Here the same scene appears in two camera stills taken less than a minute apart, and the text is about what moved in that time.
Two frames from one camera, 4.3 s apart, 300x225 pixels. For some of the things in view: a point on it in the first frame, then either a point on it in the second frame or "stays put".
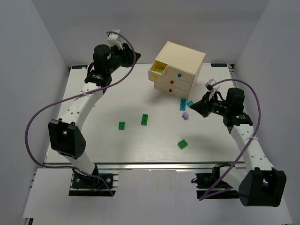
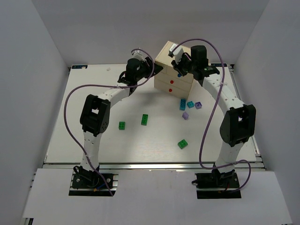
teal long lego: (182, 104) stays put
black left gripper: (128, 54) → (149, 68)
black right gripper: (206, 107) → (179, 66)
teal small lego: (189, 103) stays put
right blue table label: (219, 65) stays put
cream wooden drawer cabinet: (176, 70) stays put
